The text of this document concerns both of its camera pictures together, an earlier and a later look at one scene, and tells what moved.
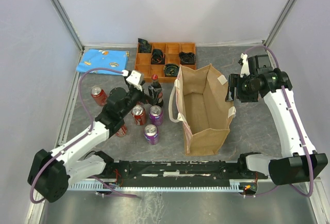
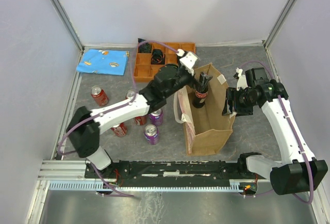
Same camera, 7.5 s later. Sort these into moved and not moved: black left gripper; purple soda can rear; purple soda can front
Moved: black left gripper
Not moved: purple soda can rear; purple soda can front
